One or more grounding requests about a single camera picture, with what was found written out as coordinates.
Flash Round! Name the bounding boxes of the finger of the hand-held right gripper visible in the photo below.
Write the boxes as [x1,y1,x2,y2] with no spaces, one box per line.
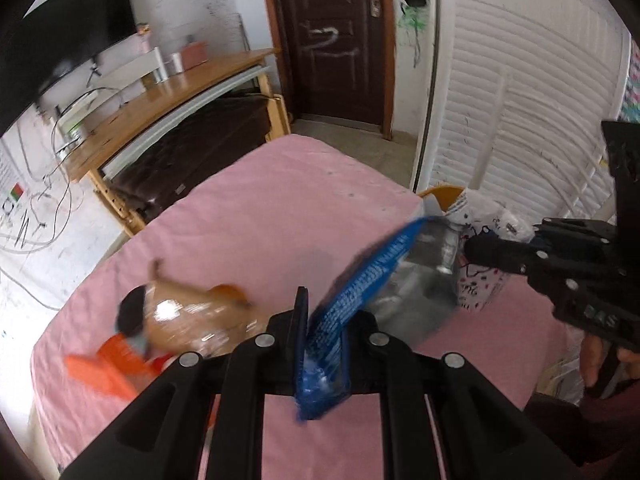
[532,217,616,247]
[464,236,556,281]

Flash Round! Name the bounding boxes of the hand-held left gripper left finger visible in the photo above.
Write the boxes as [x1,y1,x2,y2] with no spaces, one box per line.
[60,286,309,480]

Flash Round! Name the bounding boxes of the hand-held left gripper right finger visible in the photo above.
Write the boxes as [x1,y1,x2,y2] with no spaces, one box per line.
[342,310,581,480]

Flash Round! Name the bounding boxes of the white printed plastic bag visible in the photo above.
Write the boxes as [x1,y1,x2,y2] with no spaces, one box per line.
[442,189,537,314]

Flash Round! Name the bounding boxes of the blue snack packet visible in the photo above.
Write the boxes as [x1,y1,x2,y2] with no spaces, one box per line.
[294,216,463,421]

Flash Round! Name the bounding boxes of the yellow plastic bin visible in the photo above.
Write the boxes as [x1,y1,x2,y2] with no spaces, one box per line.
[417,186,467,212]

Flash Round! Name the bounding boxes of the brown snack packet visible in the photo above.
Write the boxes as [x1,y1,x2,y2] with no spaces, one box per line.
[116,259,271,360]

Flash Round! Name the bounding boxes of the orange snack packet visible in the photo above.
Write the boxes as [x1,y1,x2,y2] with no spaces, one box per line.
[65,335,173,402]

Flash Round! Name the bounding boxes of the person's right forearm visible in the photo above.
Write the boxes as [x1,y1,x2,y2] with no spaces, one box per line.
[522,385,640,468]

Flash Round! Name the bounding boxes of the person's right hand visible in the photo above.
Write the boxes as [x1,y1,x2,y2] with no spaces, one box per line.
[579,332,640,401]

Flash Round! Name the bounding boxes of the pink bed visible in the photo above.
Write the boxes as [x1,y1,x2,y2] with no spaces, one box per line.
[30,134,581,480]

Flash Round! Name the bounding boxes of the white louvered wardrobe door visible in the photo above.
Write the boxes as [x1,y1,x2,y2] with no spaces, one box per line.
[414,0,634,232]

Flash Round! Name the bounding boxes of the colourful printed cloth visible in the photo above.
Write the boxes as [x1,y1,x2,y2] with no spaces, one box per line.
[621,40,640,126]

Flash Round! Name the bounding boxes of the dark brown cabinet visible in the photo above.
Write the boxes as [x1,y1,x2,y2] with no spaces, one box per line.
[110,92,274,222]

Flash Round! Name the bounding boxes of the dark brown door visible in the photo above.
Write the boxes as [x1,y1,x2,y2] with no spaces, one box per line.
[259,0,397,132]

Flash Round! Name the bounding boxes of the wooden desk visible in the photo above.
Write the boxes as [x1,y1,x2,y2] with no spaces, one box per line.
[60,49,293,239]

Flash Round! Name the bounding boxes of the pink box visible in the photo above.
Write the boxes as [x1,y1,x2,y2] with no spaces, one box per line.
[181,40,209,69]

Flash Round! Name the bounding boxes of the white desk shelf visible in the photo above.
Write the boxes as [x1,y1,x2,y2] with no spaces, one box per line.
[92,50,164,96]

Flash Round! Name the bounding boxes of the black television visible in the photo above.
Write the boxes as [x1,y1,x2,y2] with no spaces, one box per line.
[0,0,139,132]

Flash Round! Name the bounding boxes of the white metal bed frame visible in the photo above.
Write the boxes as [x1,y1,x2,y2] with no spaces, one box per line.
[560,150,621,222]

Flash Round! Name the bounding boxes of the black cable bundle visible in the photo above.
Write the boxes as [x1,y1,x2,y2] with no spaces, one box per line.
[0,85,126,311]

